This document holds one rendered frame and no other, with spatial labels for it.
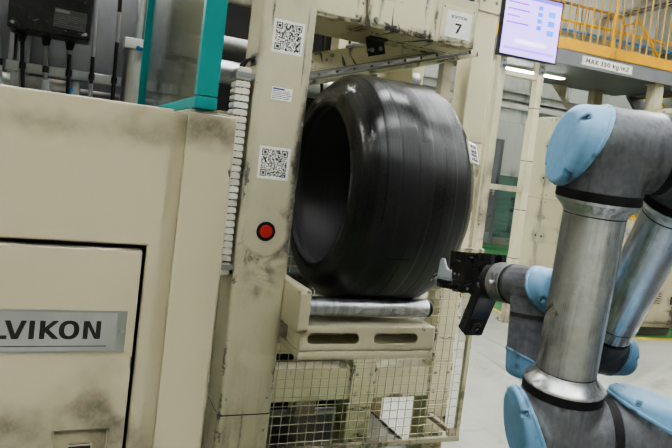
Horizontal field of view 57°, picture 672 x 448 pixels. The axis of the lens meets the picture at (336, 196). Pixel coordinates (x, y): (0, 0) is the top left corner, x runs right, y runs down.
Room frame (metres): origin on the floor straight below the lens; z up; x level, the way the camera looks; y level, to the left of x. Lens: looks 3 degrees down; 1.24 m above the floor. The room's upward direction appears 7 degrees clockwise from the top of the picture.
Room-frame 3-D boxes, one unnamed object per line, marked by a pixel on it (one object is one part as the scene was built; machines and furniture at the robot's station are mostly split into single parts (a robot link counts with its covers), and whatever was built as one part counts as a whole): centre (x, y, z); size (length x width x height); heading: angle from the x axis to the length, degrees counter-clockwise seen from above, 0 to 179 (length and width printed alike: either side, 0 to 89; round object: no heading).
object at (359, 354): (1.62, -0.05, 0.80); 0.37 x 0.36 x 0.02; 23
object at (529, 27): (5.47, -1.49, 2.60); 0.60 x 0.05 x 0.55; 109
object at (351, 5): (1.94, -0.05, 1.71); 0.61 x 0.25 x 0.15; 113
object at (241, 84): (1.44, 0.24, 1.19); 0.05 x 0.04 x 0.48; 23
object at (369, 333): (1.49, -0.10, 0.84); 0.36 x 0.09 x 0.06; 113
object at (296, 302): (1.55, 0.11, 0.90); 0.40 x 0.03 x 0.10; 23
